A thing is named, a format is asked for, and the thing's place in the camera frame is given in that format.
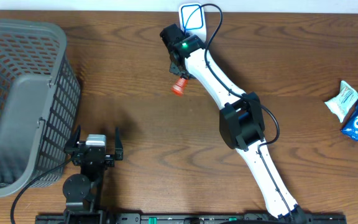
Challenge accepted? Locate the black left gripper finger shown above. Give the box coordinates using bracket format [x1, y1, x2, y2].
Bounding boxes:
[64, 125, 81, 152]
[114, 128, 124, 161]

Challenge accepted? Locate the red Nescafe coffee stick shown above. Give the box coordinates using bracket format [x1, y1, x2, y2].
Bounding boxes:
[171, 78, 188, 96]

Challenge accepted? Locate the white teal wet wipes pack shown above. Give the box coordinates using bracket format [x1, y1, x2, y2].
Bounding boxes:
[324, 80, 358, 123]

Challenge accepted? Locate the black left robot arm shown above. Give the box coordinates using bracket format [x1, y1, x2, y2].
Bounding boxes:
[63, 127, 124, 224]

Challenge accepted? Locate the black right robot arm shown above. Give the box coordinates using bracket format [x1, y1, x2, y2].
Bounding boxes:
[160, 24, 305, 223]

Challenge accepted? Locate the white barcode scanner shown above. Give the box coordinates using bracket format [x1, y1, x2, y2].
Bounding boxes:
[178, 2, 207, 42]

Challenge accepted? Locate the grey plastic shopping basket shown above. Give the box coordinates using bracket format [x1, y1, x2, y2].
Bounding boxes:
[0, 19, 81, 197]

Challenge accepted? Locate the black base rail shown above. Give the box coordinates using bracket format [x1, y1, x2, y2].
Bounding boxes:
[35, 212, 347, 224]

